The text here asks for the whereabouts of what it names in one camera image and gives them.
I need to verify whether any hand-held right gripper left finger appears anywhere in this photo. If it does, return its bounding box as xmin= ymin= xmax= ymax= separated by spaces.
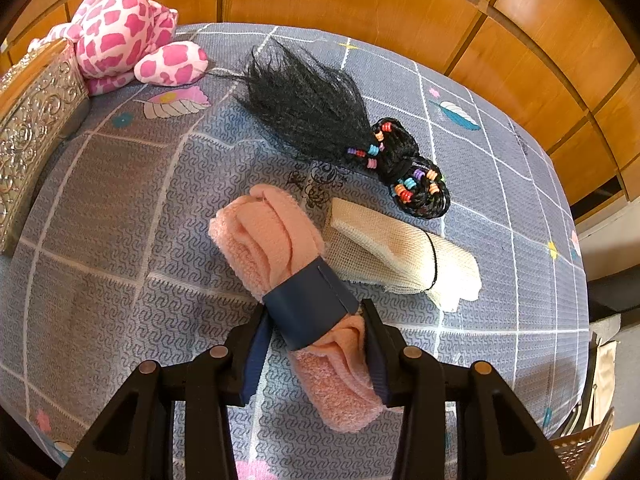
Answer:
xmin=57 ymin=307 xmax=271 ymax=480

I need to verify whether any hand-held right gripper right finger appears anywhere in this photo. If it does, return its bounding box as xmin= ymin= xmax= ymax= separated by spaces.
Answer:
xmin=360 ymin=300 xmax=571 ymax=480

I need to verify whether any pink towel blue band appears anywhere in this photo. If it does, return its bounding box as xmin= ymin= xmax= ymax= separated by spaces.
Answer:
xmin=207 ymin=184 xmax=386 ymax=433

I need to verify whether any cream mesh cloth black band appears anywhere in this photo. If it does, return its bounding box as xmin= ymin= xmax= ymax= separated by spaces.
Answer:
xmin=322 ymin=197 xmax=482 ymax=311

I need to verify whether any grey grid bed sheet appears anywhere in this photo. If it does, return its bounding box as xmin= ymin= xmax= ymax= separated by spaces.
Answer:
xmin=0 ymin=22 xmax=591 ymax=480

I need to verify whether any woven basket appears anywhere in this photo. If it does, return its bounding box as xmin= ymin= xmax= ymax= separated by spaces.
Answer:
xmin=550 ymin=407 xmax=617 ymax=480

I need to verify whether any black hairpiece with beads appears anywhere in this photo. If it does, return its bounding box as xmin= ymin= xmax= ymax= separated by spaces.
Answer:
xmin=210 ymin=40 xmax=451 ymax=218

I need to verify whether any silver embossed box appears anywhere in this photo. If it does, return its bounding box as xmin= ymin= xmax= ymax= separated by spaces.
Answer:
xmin=0 ymin=39 xmax=91 ymax=256

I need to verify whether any pink spotted plush toy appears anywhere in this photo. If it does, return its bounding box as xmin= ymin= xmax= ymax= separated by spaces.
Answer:
xmin=27 ymin=0 xmax=210 ymax=97

